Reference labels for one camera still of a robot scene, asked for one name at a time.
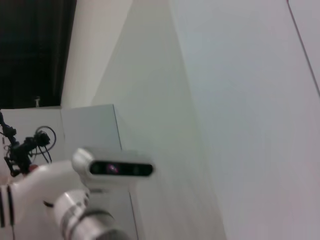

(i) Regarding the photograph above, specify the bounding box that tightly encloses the white robot torso shell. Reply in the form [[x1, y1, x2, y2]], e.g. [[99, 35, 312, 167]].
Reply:
[[0, 159, 87, 228]]

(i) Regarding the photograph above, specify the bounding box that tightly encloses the dark window opening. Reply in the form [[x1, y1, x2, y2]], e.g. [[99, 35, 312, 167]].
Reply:
[[0, 0, 77, 110]]

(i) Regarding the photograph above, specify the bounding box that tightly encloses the white robot head camera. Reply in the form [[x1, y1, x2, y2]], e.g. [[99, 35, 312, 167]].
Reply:
[[71, 147, 156, 192]]

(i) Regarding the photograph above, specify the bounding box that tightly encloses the black device with cables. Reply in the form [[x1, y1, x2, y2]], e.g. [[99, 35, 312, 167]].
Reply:
[[0, 111, 57, 177]]

